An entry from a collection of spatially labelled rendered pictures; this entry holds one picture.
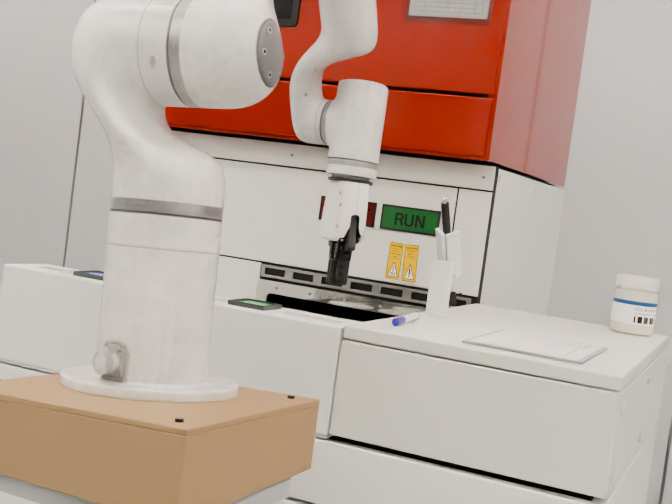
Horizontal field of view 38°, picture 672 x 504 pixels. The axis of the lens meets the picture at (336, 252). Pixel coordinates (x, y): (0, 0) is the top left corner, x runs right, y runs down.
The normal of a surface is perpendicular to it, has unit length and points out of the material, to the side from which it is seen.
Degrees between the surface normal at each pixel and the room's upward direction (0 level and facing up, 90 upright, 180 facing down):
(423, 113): 90
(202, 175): 77
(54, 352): 90
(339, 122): 90
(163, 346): 87
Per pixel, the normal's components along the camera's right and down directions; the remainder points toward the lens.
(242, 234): -0.39, 0.00
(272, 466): 0.90, 0.15
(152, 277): 0.04, 0.00
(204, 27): -0.26, -0.25
